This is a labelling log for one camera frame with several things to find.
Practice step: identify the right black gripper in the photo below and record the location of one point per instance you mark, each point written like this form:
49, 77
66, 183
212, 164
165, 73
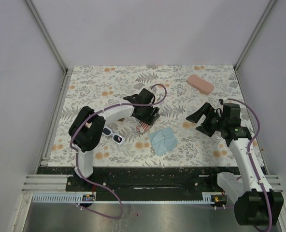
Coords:
207, 110

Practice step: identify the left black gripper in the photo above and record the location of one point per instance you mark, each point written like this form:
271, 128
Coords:
150, 119

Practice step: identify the flag print glasses case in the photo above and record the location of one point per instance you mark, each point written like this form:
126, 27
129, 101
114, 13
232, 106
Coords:
142, 127

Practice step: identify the light blue cleaning cloth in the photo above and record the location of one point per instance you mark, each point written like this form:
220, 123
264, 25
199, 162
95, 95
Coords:
162, 141

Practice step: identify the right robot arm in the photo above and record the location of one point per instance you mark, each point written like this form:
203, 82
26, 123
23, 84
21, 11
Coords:
255, 202

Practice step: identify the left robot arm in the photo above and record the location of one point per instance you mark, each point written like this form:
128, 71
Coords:
86, 129

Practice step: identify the floral table mat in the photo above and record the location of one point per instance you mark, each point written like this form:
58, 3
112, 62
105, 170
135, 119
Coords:
101, 86

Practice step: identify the pink glasses case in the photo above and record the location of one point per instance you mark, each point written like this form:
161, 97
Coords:
200, 84

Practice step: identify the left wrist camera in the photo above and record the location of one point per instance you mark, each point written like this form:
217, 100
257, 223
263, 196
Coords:
143, 98

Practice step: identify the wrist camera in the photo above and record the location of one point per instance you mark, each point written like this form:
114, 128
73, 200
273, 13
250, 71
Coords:
231, 111
143, 98

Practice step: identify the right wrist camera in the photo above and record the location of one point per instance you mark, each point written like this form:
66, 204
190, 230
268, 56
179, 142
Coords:
231, 111

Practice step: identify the white frame sunglasses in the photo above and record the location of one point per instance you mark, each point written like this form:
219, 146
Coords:
108, 132

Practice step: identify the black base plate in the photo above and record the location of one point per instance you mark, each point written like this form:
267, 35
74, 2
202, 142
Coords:
150, 180

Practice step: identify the white slotted cable duct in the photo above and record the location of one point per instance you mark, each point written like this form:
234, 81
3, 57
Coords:
175, 198

